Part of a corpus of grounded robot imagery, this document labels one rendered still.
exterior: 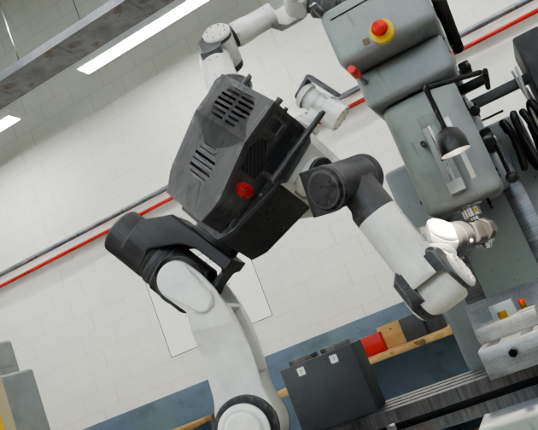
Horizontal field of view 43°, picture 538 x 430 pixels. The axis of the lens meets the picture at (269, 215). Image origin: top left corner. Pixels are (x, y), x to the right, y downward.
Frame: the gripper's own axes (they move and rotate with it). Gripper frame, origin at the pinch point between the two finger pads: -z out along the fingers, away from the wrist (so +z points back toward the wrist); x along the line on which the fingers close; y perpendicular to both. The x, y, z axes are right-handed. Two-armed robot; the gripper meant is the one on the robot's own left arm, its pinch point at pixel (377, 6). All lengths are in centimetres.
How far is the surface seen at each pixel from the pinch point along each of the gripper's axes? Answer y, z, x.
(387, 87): -27.0, -6.3, 10.9
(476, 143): -39, -30, 10
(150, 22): 145, 224, -369
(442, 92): -26.7, -20.3, 10.2
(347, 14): -12.3, 5.6, 20.0
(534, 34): 0.2, -44.4, -11.3
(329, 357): -98, 0, -7
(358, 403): -109, -9, -6
